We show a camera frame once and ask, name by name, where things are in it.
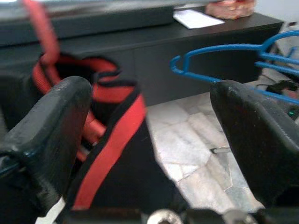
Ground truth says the white paper sheet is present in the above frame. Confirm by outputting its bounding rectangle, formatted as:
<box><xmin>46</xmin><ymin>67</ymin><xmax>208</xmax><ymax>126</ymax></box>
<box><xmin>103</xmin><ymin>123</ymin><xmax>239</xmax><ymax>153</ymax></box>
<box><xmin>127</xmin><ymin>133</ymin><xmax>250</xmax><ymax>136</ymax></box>
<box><xmin>172</xmin><ymin>8</ymin><xmax>225</xmax><ymax>30</ymax></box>

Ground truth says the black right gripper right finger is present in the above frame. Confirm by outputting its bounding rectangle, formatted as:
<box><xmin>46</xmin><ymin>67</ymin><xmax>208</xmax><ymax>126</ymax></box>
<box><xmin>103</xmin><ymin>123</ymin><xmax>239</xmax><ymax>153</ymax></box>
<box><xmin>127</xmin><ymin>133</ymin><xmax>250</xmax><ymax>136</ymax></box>
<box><xmin>209</xmin><ymin>79</ymin><xmax>299</xmax><ymax>208</ymax></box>

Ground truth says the dark shirt with red trim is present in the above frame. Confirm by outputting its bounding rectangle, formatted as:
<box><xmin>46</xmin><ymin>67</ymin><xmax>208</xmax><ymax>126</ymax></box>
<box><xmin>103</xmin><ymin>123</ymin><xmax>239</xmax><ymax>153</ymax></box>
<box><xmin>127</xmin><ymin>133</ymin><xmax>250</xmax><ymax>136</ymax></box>
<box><xmin>0</xmin><ymin>52</ymin><xmax>180</xmax><ymax>224</ymax></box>

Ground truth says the blue plastic clothes hanger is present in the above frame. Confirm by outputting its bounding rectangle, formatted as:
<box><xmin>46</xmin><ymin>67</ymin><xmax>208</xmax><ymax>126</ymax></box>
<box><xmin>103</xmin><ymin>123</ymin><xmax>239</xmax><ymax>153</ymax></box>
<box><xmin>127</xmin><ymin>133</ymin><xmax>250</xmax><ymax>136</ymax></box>
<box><xmin>170</xmin><ymin>30</ymin><xmax>299</xmax><ymax>105</ymax></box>

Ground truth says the black soundbar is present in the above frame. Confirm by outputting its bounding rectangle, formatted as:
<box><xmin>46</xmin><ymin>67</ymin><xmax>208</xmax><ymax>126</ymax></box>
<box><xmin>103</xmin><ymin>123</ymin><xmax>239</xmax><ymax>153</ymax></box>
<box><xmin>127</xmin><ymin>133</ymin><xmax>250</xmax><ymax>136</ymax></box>
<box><xmin>0</xmin><ymin>6</ymin><xmax>175</xmax><ymax>46</ymax></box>

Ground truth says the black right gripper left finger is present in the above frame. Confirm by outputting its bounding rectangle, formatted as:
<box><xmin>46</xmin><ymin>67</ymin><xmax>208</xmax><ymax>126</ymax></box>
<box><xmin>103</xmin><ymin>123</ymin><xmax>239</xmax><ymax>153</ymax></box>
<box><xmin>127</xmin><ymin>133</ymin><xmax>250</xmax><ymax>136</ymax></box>
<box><xmin>0</xmin><ymin>76</ymin><xmax>93</xmax><ymax>217</ymax></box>

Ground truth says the red plastic clothes hanger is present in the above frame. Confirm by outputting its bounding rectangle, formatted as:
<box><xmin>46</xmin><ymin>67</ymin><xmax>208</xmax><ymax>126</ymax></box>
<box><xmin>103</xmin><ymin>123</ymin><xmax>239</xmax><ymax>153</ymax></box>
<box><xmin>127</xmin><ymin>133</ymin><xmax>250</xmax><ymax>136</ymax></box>
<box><xmin>22</xmin><ymin>0</ymin><xmax>108</xmax><ymax>164</ymax></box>

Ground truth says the black TV cabinet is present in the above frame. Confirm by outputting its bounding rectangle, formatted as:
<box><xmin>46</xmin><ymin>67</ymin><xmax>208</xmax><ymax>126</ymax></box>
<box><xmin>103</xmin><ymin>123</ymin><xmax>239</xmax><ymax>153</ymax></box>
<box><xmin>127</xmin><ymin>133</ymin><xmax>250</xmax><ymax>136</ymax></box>
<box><xmin>0</xmin><ymin>11</ymin><xmax>285</xmax><ymax>108</ymax></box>

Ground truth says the black power cable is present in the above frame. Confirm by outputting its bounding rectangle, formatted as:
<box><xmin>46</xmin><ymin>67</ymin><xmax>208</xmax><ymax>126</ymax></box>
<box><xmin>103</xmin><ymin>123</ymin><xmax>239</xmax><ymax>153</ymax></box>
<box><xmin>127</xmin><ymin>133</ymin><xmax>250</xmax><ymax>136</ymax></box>
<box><xmin>258</xmin><ymin>80</ymin><xmax>299</xmax><ymax>94</ymax></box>

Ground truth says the red robed Buddha statue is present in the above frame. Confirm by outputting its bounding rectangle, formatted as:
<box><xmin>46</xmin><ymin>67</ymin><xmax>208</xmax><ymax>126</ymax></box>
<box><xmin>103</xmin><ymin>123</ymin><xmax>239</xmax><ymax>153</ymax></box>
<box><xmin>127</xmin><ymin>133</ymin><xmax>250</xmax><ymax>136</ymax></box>
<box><xmin>205</xmin><ymin>0</ymin><xmax>255</xmax><ymax>20</ymax></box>

